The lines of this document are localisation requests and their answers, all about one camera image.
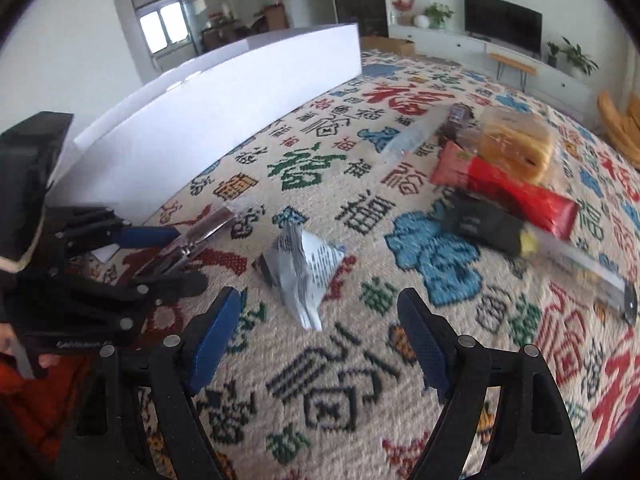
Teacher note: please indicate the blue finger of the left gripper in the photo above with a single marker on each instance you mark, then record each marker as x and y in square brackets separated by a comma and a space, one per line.
[168, 288]
[141, 237]

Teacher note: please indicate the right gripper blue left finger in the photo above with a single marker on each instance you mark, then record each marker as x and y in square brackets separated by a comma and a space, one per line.
[178, 372]

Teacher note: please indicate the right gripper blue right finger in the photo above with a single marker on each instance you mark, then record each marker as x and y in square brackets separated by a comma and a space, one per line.
[460, 370]

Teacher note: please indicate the clear long snack packet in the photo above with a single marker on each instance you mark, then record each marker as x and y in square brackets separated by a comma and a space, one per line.
[188, 245]

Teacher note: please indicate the silver pyramid snack packet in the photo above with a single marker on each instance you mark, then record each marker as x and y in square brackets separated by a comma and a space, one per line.
[299, 267]

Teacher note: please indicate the black yellow long snack pack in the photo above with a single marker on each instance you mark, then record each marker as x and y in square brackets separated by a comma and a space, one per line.
[493, 227]

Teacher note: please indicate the red snack packet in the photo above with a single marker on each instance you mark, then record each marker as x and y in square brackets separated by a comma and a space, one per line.
[539, 206]

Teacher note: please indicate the clear wrapper snack stick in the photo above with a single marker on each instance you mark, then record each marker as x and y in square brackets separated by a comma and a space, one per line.
[415, 135]

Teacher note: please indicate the bread loaf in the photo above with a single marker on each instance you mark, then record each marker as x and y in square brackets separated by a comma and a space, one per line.
[522, 144]

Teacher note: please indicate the dark chocolate bar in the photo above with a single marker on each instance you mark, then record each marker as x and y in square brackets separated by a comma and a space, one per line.
[458, 119]

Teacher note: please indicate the operator hand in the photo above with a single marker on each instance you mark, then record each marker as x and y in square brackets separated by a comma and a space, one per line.
[8, 342]

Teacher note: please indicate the white cardboard box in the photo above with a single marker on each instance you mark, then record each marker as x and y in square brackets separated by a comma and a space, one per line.
[145, 149]

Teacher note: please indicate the patterned woven table cloth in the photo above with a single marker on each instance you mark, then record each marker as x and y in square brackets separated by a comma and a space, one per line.
[348, 401]

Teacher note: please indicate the dining table with chairs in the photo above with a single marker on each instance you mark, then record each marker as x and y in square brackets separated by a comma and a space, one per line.
[273, 18]

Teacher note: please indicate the white tv cabinet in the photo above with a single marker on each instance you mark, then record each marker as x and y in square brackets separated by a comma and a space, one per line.
[552, 86]

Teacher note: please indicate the orange lounge chair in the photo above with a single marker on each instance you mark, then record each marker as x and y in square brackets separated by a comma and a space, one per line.
[622, 128]

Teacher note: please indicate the wooden bench stool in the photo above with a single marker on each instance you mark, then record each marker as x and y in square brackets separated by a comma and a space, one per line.
[523, 69]

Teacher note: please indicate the brown cardboard box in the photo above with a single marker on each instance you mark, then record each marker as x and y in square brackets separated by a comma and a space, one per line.
[388, 45]

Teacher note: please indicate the green plant pair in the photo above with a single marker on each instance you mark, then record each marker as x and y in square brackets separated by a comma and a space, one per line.
[575, 56]

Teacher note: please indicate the white round vase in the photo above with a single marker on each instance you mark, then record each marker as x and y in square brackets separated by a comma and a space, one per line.
[421, 21]

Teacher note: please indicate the black television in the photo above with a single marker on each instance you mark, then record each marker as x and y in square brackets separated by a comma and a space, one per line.
[504, 21]

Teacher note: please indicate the green potted plant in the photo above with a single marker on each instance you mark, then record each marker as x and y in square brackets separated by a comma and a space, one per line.
[438, 14]

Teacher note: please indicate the red flower vase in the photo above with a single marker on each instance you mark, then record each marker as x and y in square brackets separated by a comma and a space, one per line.
[403, 12]

